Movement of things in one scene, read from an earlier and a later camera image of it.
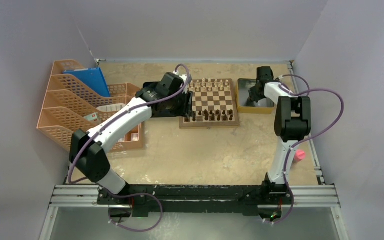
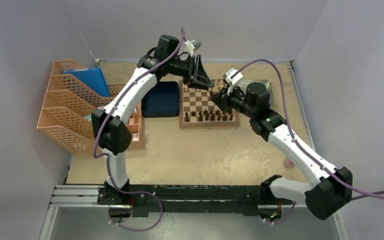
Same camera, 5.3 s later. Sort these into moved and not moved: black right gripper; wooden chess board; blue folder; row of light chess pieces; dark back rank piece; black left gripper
Moved: black left gripper; black right gripper
Not moved: row of light chess pieces; wooden chess board; blue folder; dark back rank piece
